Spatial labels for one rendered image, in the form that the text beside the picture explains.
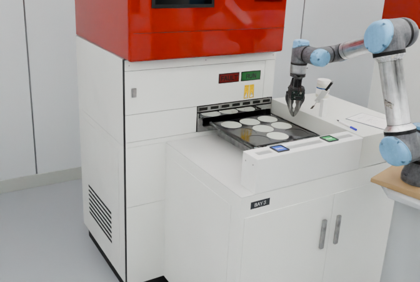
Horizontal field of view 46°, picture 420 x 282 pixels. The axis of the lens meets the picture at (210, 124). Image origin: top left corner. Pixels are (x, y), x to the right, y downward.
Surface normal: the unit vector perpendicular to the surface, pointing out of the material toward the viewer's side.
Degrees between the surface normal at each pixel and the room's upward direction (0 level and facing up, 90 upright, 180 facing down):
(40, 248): 0
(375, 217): 90
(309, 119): 90
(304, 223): 90
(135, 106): 90
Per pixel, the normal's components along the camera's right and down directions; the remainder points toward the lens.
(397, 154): -0.82, 0.31
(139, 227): 0.51, 0.29
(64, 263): 0.04, -0.94
